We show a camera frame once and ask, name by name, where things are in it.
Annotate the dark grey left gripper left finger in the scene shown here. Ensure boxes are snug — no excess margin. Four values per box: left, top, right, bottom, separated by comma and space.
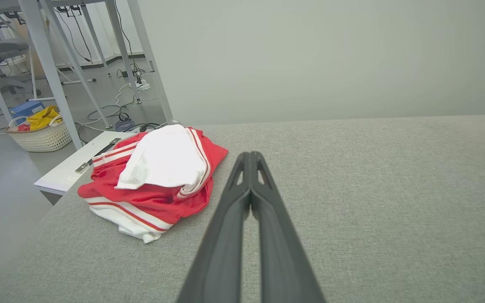
176, 151, 251, 303

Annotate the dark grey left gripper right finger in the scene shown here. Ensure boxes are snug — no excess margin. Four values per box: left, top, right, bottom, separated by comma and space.
250, 151, 326, 303

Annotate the red and white basketball jersey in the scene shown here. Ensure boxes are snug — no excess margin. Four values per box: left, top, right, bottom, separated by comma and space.
77, 124, 229, 244

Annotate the yellow cloth garment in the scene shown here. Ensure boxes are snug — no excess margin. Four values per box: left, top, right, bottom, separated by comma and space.
27, 106, 63, 131

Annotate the grey fabric sofa cushion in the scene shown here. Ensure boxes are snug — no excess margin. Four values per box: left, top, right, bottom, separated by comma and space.
0, 114, 485, 303

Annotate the white woven laundry basket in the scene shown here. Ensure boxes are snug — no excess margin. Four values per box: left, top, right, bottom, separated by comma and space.
5, 116, 73, 152

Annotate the blue box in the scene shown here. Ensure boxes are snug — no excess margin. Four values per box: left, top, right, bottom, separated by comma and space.
10, 101, 45, 120

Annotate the grey office chair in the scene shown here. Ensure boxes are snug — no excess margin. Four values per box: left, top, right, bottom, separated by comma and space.
0, 21, 41, 111

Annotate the white flat box, black strap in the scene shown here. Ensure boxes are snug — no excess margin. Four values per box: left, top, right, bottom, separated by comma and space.
34, 130, 138, 196

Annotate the white desk frame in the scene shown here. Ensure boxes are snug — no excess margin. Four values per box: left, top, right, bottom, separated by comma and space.
0, 0, 180, 150

